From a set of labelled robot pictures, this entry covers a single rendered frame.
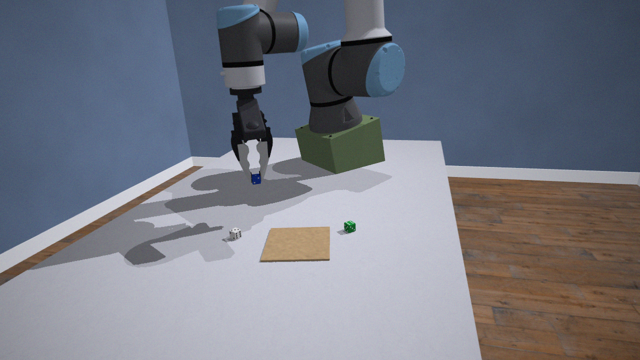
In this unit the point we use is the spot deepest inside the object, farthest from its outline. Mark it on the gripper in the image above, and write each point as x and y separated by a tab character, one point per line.
240	149

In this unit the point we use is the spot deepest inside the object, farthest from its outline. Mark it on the green die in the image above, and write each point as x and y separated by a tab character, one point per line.
349	226

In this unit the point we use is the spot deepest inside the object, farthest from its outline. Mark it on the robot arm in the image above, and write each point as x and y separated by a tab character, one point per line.
361	64

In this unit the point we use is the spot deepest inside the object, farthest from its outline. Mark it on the white die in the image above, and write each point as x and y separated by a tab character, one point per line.
235	233

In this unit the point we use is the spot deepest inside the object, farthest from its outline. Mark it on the tan mat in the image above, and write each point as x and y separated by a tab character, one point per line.
293	244

